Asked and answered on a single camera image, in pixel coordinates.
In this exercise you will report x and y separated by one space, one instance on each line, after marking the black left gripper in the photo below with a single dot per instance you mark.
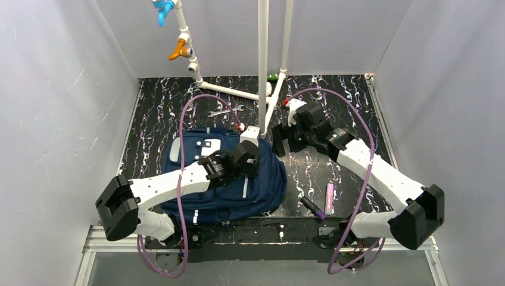
249 158

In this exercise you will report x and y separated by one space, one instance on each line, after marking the silver wrench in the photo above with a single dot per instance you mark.
216 113

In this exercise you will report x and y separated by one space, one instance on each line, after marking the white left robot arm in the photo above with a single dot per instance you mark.
124 206

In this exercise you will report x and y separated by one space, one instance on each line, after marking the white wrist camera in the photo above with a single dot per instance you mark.
249 138
292 105

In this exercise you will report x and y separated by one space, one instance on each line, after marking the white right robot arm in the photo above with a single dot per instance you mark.
417 210

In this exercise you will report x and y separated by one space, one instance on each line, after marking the orange tap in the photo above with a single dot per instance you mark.
182 49

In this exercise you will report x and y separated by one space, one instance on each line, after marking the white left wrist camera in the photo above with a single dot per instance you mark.
249 138

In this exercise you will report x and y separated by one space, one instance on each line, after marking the purple marker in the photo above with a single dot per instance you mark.
313 208

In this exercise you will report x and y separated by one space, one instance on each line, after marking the aluminium frame rail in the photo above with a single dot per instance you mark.
334 239

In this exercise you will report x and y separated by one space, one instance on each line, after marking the green tap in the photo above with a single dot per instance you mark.
273 77

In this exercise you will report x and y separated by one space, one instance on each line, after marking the pink highlighter pen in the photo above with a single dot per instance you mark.
329 199

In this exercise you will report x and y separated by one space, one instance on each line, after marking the navy blue student backpack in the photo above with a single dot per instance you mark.
246 179

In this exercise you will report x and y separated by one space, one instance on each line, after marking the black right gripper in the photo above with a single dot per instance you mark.
279 139

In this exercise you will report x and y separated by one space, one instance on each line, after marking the white PVC pipe frame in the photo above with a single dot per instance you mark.
267 97

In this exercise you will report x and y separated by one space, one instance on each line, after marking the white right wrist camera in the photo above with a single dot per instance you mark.
292 105

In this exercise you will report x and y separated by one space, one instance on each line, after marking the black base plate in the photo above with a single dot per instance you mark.
261 238

